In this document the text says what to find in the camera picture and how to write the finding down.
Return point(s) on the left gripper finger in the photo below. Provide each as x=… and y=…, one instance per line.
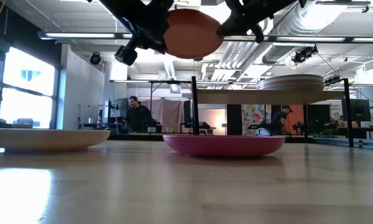
x=158, y=42

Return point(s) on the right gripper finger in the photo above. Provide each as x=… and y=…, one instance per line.
x=233, y=28
x=258, y=34

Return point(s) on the sage green plate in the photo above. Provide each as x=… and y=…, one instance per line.
x=290, y=77

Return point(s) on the magenta plate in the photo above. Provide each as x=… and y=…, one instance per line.
x=223, y=146

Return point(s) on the wooden shelf with black legs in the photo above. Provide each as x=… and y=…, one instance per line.
x=236, y=97

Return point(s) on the black round ceiling spotlight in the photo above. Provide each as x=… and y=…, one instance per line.
x=95, y=58

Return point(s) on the beige curtain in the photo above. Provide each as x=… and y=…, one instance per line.
x=171, y=115

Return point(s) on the grey computer monitor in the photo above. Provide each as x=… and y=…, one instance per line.
x=121, y=107

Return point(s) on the person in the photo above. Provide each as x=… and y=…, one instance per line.
x=279, y=119
x=138, y=115

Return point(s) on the floral patterned panel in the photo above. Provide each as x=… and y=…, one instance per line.
x=253, y=118

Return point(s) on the black curtain panel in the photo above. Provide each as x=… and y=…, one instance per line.
x=234, y=119

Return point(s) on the orange curtain panel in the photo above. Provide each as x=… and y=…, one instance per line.
x=298, y=118

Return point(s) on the small white container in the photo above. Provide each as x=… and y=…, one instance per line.
x=90, y=120

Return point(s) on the black computer monitor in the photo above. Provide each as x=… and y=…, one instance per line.
x=362, y=110

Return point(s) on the large window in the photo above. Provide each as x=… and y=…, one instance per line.
x=28, y=93

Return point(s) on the dark equipment box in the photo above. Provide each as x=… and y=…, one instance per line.
x=24, y=123

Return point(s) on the white ventilation duct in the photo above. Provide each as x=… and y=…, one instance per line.
x=169, y=68

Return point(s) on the silver ventilation duct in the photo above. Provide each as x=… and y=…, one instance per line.
x=289, y=25

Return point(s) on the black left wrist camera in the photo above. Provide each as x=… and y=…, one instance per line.
x=126, y=56

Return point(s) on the black workstation frame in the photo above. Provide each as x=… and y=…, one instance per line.
x=161, y=81

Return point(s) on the black ceiling camera cluster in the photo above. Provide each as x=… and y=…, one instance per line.
x=304, y=54

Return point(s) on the black ceiling bracket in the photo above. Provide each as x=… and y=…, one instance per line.
x=342, y=2

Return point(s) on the black ceiling light rail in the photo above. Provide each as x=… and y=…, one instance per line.
x=348, y=40

